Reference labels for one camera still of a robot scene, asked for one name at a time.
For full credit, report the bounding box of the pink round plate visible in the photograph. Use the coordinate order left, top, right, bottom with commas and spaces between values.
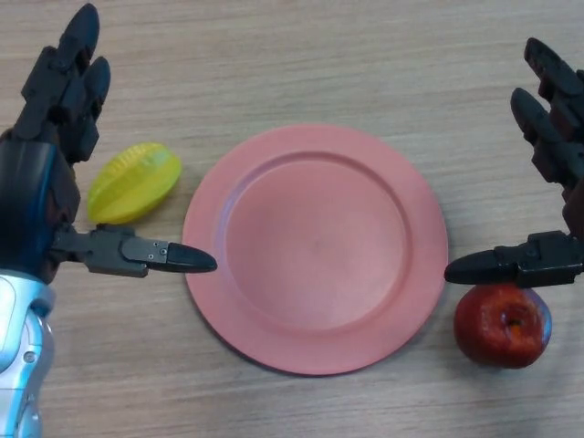
182, 123, 450, 377

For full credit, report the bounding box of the red apple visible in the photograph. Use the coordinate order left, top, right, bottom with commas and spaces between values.
453, 283, 553, 370

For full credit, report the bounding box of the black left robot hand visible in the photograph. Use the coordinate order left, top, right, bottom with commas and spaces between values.
0, 2, 218, 291

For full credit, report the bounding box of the yellow starfruit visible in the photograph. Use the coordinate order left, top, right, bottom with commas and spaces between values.
87, 142, 183, 225

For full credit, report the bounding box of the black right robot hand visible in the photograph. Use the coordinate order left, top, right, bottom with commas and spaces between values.
443, 36, 584, 289

